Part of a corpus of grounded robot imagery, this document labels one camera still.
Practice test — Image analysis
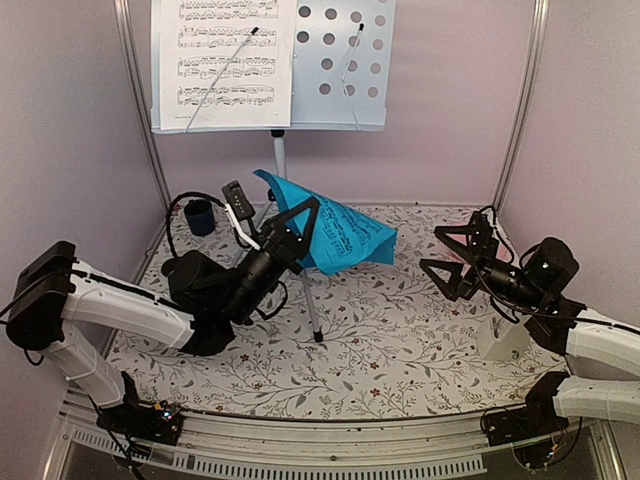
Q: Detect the dark blue cup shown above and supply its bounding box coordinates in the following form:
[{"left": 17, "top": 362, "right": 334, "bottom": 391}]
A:
[{"left": 184, "top": 199, "right": 216, "bottom": 237}]

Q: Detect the floral table mat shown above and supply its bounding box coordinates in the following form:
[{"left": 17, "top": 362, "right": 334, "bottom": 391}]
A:
[{"left": 108, "top": 206, "right": 566, "bottom": 420}]

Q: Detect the black braided left cable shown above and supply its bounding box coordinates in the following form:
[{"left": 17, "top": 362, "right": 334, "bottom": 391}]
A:
[{"left": 163, "top": 190, "right": 229, "bottom": 261}]

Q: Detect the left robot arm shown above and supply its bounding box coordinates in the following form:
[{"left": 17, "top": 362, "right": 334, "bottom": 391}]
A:
[{"left": 1, "top": 197, "right": 320, "bottom": 434}]

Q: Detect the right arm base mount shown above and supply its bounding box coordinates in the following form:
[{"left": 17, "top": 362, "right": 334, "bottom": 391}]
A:
[{"left": 479, "top": 406, "right": 570, "bottom": 471}]

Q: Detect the white metronome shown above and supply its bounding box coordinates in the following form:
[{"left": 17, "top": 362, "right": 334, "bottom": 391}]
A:
[{"left": 477, "top": 317, "right": 531, "bottom": 362}]

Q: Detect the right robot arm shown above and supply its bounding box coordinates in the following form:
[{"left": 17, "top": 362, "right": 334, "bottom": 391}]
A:
[{"left": 420, "top": 210, "right": 639, "bottom": 436}]

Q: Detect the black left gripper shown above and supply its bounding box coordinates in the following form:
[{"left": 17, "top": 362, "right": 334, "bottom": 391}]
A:
[{"left": 218, "top": 196, "right": 319, "bottom": 325}]

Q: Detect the white perforated music stand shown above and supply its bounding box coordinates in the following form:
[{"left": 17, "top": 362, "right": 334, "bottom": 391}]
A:
[{"left": 149, "top": 0, "right": 397, "bottom": 344}]

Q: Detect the white sheet music page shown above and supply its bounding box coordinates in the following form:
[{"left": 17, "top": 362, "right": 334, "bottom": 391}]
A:
[{"left": 151, "top": 0, "right": 297, "bottom": 134}]

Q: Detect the blue sheet music page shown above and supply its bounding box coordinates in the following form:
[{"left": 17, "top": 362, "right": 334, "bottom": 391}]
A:
[{"left": 254, "top": 169, "right": 397, "bottom": 276}]

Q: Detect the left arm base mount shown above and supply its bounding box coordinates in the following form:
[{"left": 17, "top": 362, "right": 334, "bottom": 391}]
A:
[{"left": 97, "top": 401, "right": 184, "bottom": 446}]

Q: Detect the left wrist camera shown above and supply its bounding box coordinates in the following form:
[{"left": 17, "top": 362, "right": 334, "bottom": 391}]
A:
[{"left": 222, "top": 180, "right": 261, "bottom": 251}]

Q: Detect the black right cable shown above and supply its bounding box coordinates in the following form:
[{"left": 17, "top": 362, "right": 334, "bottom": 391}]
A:
[{"left": 469, "top": 207, "right": 640, "bottom": 331}]

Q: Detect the left aluminium frame post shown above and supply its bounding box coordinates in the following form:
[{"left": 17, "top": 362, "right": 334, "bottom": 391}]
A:
[{"left": 112, "top": 0, "right": 172, "bottom": 211}]

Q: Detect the aluminium front rail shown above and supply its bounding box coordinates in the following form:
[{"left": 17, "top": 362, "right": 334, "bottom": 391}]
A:
[{"left": 45, "top": 389, "right": 626, "bottom": 479}]

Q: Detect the aluminium frame post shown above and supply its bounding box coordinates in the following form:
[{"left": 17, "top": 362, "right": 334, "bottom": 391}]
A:
[
  {"left": 112, "top": 0, "right": 172, "bottom": 211},
  {"left": 492, "top": 0, "right": 551, "bottom": 212}
]

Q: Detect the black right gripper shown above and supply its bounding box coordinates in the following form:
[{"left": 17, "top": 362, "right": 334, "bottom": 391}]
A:
[{"left": 420, "top": 224, "right": 544, "bottom": 313}]

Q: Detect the right aluminium frame post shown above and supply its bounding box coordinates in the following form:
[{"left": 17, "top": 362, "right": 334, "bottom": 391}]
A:
[{"left": 492, "top": 0, "right": 551, "bottom": 212}]

